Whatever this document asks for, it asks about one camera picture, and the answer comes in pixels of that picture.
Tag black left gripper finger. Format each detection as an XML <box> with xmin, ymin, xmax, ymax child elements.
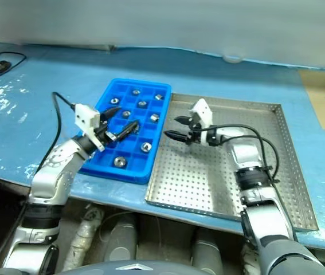
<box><xmin>113</xmin><ymin>120</ymin><xmax>140</xmax><ymax>142</ymax></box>
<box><xmin>100</xmin><ymin>106</ymin><xmax>122</xmax><ymax>121</ymax></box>

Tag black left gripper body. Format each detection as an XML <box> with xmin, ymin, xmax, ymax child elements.
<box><xmin>93</xmin><ymin>119</ymin><xmax>118</xmax><ymax>146</ymax></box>

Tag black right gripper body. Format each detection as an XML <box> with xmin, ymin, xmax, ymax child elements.
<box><xmin>185</xmin><ymin>116</ymin><xmax>206</xmax><ymax>146</ymax></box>

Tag blue compartment tray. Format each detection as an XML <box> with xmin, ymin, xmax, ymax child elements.
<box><xmin>79</xmin><ymin>77</ymin><xmax>173</xmax><ymax>186</ymax></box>

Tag perforated steel tray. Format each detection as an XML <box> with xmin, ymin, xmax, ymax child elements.
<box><xmin>144</xmin><ymin>93</ymin><xmax>319</xmax><ymax>232</ymax></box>

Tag white round foot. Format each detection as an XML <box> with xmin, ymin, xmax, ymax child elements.
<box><xmin>222</xmin><ymin>55</ymin><xmax>244</xmax><ymax>64</ymax></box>

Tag dark grey rounded cylinder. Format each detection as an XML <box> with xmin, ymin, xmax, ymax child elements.
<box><xmin>191</xmin><ymin>228</ymin><xmax>224</xmax><ymax>270</ymax></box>
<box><xmin>103</xmin><ymin>213</ymin><xmax>139</xmax><ymax>268</ymax></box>

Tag grey robot torso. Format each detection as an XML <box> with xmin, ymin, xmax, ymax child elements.
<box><xmin>0</xmin><ymin>259</ymin><xmax>237</xmax><ymax>275</ymax></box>

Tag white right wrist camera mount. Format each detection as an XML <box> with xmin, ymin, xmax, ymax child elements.
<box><xmin>189</xmin><ymin>98</ymin><xmax>213</xmax><ymax>147</ymax></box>

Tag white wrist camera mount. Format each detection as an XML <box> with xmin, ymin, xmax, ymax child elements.
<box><xmin>74</xmin><ymin>104</ymin><xmax>106</xmax><ymax>152</ymax></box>
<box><xmin>189</xmin><ymin>98</ymin><xmax>213</xmax><ymax>147</ymax></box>

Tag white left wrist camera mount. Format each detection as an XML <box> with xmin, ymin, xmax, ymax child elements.
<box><xmin>74</xmin><ymin>104</ymin><xmax>106</xmax><ymax>152</ymax></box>

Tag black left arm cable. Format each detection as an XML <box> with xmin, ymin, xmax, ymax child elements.
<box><xmin>37</xmin><ymin>91</ymin><xmax>77</xmax><ymax>172</ymax></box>

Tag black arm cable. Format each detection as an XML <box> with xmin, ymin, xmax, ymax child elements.
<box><xmin>210</xmin><ymin>123</ymin><xmax>280</xmax><ymax>186</ymax></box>
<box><xmin>37</xmin><ymin>91</ymin><xmax>77</xmax><ymax>172</ymax></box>

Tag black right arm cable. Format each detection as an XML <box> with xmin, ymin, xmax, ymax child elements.
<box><xmin>210</xmin><ymin>123</ymin><xmax>280</xmax><ymax>186</ymax></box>

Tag grey corrugated hose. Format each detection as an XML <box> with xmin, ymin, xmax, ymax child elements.
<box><xmin>63</xmin><ymin>205</ymin><xmax>103</xmax><ymax>272</ymax></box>

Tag thin black puck cable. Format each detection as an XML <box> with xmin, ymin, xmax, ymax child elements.
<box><xmin>0</xmin><ymin>51</ymin><xmax>28</xmax><ymax>84</ymax></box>

